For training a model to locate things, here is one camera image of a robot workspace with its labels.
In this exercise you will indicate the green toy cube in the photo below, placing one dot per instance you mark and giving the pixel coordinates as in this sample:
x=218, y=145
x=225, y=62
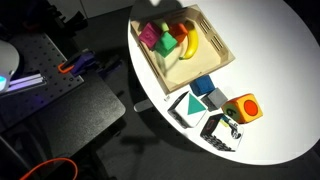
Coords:
x=165, y=44

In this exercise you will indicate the orange soft number dice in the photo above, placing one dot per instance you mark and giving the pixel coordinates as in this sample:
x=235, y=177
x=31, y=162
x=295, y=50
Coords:
x=245, y=108

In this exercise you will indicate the black perforated breadboard plate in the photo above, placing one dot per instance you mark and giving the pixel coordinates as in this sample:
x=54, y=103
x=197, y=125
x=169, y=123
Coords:
x=50, y=63

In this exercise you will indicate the black white patterned cube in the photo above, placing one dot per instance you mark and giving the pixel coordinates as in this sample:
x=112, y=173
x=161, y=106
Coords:
x=220, y=135

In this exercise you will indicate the orange toy cube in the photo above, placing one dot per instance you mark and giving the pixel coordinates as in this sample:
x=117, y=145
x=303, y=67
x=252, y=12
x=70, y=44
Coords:
x=176, y=30

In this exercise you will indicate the yellow-green toy cube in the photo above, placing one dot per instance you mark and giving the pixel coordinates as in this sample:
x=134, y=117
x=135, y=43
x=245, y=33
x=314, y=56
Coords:
x=161, y=25

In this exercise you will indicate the purple black clamp orange tip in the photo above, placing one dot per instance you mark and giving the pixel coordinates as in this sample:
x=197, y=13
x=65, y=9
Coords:
x=31, y=21

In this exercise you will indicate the light wooden tray box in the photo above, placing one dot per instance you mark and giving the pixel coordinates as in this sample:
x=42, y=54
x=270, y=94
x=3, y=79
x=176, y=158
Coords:
x=196, y=70

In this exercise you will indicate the purple clamp with orange tip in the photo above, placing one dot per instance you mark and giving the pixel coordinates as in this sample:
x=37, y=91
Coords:
x=80, y=63

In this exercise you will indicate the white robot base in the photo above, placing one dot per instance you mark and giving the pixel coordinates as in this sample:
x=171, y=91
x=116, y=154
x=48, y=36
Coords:
x=7, y=63

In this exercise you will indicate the black platform top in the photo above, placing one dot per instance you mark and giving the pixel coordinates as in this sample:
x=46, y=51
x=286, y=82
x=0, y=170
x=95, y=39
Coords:
x=76, y=113

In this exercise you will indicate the black spring clamp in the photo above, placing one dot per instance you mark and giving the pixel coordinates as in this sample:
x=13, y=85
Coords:
x=75, y=20

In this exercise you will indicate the yellow banana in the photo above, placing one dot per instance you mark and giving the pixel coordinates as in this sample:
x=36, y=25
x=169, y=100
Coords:
x=192, y=40

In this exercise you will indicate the magenta toy cube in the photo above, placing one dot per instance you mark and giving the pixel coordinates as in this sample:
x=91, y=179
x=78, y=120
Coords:
x=150, y=34

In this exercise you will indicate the aluminium extrusion rail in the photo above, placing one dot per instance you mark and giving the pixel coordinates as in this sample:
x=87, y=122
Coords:
x=25, y=82

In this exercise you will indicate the white cube with teal triangle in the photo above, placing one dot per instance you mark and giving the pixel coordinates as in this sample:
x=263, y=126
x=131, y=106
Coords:
x=190, y=108

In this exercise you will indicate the dark spring clamp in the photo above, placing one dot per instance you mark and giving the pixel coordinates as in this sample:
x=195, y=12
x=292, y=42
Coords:
x=110, y=63

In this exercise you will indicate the grey toy cube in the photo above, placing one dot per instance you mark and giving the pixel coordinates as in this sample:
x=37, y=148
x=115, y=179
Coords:
x=216, y=99

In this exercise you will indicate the blue toy cube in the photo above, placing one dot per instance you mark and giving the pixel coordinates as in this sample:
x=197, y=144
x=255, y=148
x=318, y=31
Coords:
x=202, y=85

